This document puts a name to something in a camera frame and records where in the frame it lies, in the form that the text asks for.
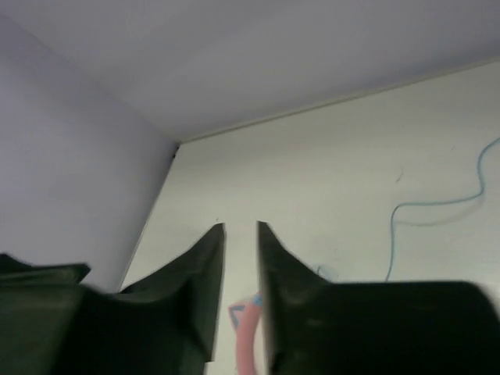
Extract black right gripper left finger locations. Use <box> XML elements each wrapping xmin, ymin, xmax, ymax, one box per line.
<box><xmin>1</xmin><ymin>223</ymin><xmax>225</xmax><ymax>374</ymax></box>

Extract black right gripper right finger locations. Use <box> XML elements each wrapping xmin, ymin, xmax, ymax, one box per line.
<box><xmin>257</xmin><ymin>222</ymin><xmax>499</xmax><ymax>374</ymax></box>

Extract pink blue cat-ear headphones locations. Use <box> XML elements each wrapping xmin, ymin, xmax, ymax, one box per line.
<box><xmin>228</xmin><ymin>292</ymin><xmax>263</xmax><ymax>374</ymax></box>

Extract thin blue headphone cable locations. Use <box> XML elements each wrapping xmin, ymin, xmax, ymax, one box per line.
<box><xmin>312</xmin><ymin>137</ymin><xmax>500</xmax><ymax>283</ymax></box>

